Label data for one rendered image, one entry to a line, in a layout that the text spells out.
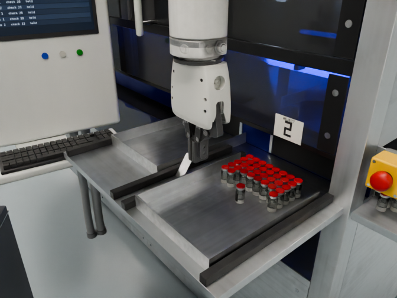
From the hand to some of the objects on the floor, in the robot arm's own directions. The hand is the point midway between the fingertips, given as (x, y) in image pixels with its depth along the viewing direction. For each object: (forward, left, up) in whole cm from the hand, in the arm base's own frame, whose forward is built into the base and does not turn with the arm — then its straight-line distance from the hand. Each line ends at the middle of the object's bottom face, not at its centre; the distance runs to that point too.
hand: (198, 149), depth 59 cm
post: (+38, +11, -110) cm, 117 cm away
